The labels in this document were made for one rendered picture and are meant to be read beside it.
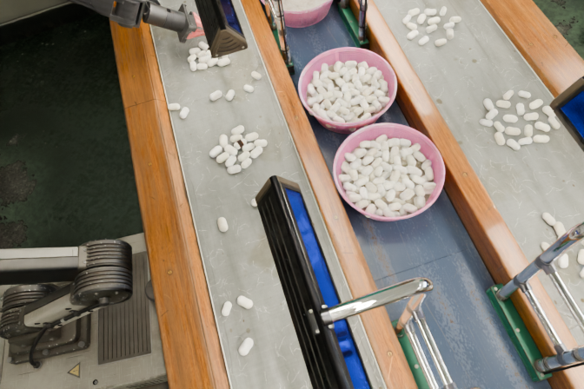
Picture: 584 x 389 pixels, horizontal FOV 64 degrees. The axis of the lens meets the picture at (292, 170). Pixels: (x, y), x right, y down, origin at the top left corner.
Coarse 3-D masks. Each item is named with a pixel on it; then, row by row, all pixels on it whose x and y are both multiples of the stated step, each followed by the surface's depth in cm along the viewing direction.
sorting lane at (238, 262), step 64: (192, 0) 153; (256, 64) 136; (192, 128) 128; (256, 128) 126; (192, 192) 118; (256, 192) 116; (256, 256) 108; (256, 320) 101; (256, 384) 95; (384, 384) 93
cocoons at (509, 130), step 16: (416, 32) 134; (448, 32) 133; (528, 96) 121; (496, 112) 119; (544, 112) 118; (496, 128) 117; (512, 128) 116; (528, 128) 116; (544, 128) 115; (512, 144) 114; (560, 224) 103
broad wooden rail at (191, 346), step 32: (128, 32) 145; (128, 64) 138; (128, 96) 132; (160, 96) 132; (128, 128) 127; (160, 128) 126; (160, 160) 121; (160, 192) 116; (160, 224) 112; (192, 224) 113; (160, 256) 108; (192, 256) 108; (160, 288) 104; (192, 288) 103; (160, 320) 101; (192, 320) 100; (192, 352) 97; (192, 384) 94; (224, 384) 95
